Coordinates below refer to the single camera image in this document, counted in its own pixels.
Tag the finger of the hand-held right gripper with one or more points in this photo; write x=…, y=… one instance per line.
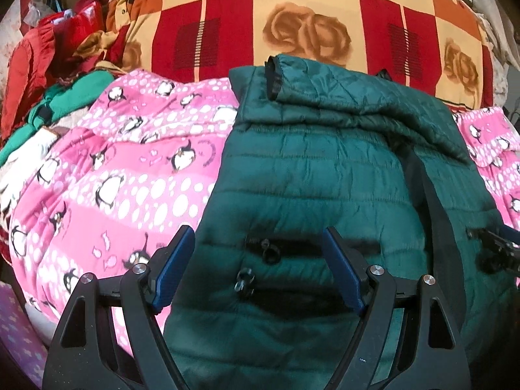
x=497, y=250

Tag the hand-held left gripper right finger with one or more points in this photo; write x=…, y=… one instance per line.
x=344, y=272

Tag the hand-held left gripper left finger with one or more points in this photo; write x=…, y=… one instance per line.
x=172, y=272

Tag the green quilted puffer jacket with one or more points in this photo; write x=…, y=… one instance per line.
x=317, y=170

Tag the pink penguin print blanket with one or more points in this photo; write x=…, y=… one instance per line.
x=122, y=170

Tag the purple floral cloth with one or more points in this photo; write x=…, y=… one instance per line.
x=18, y=333

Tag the green knit garment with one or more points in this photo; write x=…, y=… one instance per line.
x=61, y=105

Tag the cream pillow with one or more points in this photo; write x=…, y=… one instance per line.
x=493, y=12

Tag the red crumpled garment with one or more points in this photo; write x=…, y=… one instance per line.
x=36, y=57

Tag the red orange rose print blanket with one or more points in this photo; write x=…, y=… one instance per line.
x=304, y=20

